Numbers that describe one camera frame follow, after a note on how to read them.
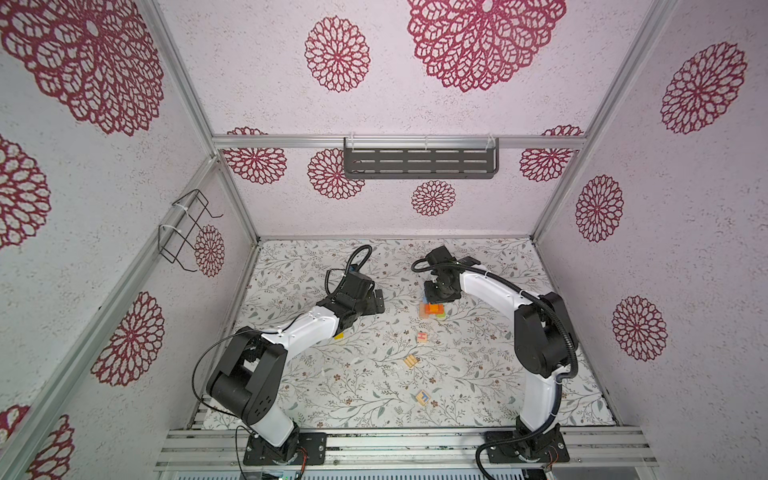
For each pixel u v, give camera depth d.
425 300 0.86
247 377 0.45
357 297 0.71
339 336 0.65
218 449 0.75
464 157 0.94
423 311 0.99
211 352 0.45
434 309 0.96
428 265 0.79
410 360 0.87
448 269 0.79
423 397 0.81
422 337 0.92
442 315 0.98
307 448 0.73
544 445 0.69
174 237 0.75
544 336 0.51
